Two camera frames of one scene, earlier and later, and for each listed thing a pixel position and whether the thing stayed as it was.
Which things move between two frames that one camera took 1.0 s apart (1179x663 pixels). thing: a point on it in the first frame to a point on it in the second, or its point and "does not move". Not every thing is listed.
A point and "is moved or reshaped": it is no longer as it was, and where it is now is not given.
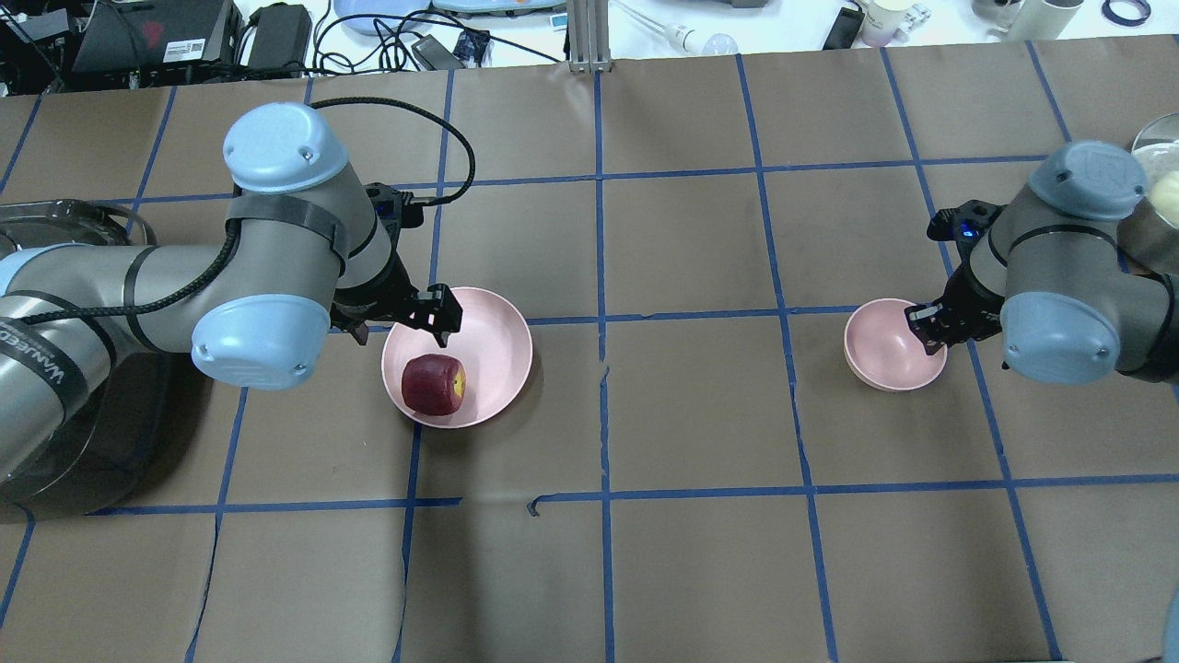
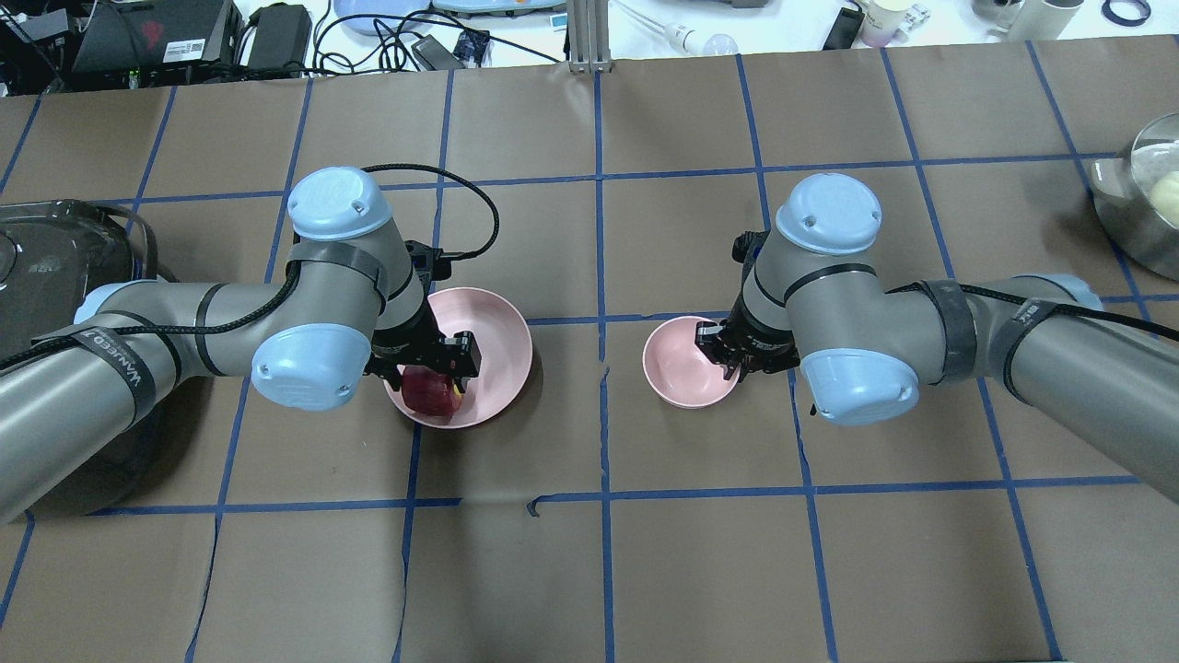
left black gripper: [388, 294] to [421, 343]
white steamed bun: [1164, 197] does not move
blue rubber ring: [1126, 22] does not move
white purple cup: [883, 18] does not move
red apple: [433, 384] does not move
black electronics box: [117, 35] does not move
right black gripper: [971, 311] to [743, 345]
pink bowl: [883, 351] is moved or reshaped
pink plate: [495, 346] does not move
